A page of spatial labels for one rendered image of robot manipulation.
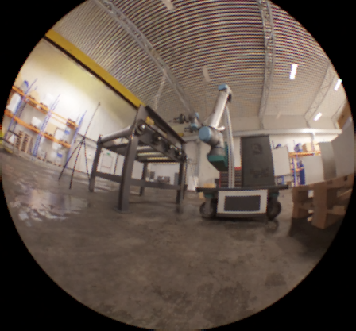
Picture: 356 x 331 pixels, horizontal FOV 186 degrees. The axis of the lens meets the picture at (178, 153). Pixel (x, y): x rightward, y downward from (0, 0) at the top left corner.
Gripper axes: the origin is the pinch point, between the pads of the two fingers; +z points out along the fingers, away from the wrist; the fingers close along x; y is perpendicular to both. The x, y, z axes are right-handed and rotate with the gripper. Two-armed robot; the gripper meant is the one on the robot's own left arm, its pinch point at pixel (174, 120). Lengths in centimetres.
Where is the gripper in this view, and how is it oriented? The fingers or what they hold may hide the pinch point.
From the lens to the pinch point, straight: 152.1
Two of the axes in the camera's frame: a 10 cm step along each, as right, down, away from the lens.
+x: -0.9, 9.5, -3.0
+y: -4.4, -3.1, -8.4
